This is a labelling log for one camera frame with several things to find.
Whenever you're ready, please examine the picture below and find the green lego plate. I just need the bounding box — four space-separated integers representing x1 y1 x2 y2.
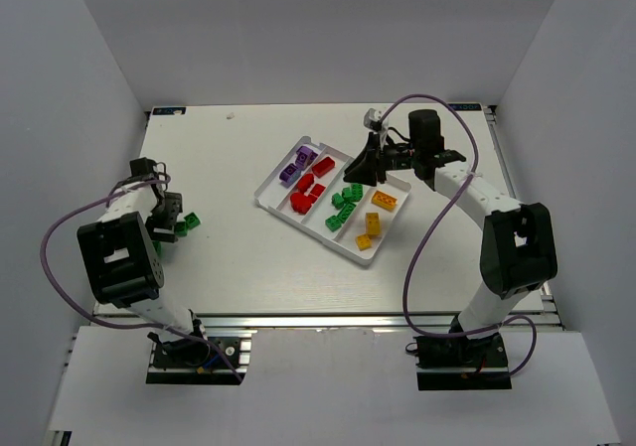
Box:
337 203 356 223
346 183 364 203

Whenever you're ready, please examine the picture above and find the yellow lego brick from stack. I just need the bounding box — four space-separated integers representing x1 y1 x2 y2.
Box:
371 190 398 212

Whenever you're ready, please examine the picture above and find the red wedge lego brick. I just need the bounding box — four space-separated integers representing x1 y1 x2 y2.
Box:
309 184 326 201

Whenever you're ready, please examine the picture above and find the small purple lego brick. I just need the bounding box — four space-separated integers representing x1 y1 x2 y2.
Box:
294 151 318 170

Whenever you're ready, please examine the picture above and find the red round lego brick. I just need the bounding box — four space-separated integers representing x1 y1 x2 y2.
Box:
289 192 312 215

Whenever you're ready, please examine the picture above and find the purple round lego brick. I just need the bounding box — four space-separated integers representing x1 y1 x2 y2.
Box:
279 163 302 188

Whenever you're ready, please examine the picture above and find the yellow curved lego brick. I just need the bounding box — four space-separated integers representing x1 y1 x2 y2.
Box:
365 212 382 237

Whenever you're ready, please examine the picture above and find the red curved lego brick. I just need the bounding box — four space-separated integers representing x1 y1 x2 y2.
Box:
296 173 315 194

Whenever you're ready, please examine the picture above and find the small yellow lego brick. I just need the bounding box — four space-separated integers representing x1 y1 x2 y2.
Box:
356 234 372 251

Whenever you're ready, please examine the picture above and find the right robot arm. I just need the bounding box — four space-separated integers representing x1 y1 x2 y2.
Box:
344 109 557 340

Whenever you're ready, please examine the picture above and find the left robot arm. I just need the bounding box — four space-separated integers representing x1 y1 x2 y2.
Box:
77 158 203 343

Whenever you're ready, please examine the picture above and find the blue table label right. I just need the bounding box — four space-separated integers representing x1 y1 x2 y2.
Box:
450 103 483 111

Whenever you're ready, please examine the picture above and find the blue table label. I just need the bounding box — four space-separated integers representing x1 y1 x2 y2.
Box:
151 106 186 116
450 103 483 111

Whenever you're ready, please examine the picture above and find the blue table label left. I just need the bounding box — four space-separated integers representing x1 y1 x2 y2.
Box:
151 106 186 116

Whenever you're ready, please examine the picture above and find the white divided sorting tray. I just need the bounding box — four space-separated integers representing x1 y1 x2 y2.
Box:
254 136 411 266

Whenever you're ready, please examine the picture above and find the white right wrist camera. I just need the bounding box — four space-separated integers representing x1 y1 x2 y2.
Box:
363 108 388 144

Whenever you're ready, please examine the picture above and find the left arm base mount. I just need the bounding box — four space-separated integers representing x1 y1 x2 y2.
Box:
145 333 245 385

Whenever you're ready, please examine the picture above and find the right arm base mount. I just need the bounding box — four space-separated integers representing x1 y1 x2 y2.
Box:
405 334 512 391

